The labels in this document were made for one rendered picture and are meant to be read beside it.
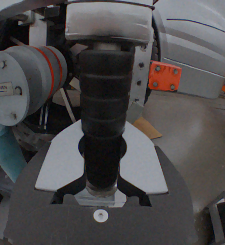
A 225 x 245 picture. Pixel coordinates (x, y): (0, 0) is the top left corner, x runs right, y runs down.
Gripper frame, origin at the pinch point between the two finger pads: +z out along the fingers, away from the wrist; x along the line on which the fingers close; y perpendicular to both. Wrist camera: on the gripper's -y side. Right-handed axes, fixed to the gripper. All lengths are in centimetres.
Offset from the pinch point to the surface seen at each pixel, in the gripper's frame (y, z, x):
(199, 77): -2, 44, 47
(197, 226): 83, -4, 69
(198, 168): 83, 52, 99
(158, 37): -16, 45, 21
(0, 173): 42, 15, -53
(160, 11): -29, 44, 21
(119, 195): 75, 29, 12
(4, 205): 70, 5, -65
